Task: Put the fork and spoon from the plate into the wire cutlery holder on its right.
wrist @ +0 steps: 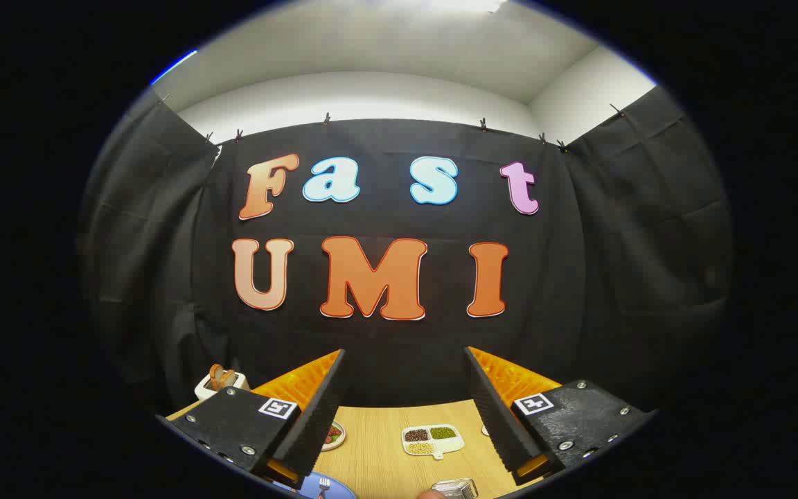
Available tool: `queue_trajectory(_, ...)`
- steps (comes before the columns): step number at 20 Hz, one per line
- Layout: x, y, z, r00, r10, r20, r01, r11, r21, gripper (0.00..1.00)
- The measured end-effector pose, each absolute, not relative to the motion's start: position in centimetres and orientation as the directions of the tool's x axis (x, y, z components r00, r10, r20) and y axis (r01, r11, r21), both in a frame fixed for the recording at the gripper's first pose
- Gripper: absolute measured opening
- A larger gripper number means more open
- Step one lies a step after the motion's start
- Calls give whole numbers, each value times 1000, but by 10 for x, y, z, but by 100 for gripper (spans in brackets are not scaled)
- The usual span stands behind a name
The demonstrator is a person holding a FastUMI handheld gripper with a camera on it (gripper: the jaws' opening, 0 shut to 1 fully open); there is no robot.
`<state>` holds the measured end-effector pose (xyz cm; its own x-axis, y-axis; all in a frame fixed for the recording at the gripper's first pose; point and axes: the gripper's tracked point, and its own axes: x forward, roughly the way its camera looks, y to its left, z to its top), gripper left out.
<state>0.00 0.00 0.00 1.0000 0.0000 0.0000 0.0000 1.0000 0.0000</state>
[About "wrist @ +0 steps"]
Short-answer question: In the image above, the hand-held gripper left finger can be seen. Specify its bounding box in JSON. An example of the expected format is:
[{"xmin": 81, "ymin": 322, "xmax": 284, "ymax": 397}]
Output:
[{"xmin": 155, "ymin": 349, "xmax": 348, "ymax": 490}]

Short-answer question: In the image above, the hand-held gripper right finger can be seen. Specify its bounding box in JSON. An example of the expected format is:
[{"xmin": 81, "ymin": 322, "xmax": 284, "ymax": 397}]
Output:
[{"xmin": 463, "ymin": 345, "xmax": 657, "ymax": 486}]

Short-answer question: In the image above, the white oval food plate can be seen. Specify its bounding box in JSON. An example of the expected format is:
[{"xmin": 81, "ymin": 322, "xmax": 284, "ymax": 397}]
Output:
[{"xmin": 321, "ymin": 421, "xmax": 347, "ymax": 452}]

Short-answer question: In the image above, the white divided tray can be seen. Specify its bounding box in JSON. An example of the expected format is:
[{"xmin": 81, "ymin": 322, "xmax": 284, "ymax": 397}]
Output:
[{"xmin": 402, "ymin": 424, "xmax": 466, "ymax": 461}]

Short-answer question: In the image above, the blue round plate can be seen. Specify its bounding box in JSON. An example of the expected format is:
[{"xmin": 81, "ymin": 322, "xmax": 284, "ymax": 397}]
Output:
[{"xmin": 288, "ymin": 471, "xmax": 358, "ymax": 499}]

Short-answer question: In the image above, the cream white toaster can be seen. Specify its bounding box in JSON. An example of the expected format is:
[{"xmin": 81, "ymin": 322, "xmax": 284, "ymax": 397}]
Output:
[{"xmin": 195, "ymin": 371, "xmax": 247, "ymax": 401}]

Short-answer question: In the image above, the metal wire cutlery basket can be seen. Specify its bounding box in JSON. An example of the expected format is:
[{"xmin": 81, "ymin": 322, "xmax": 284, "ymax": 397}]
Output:
[{"xmin": 432, "ymin": 478, "xmax": 479, "ymax": 499}]

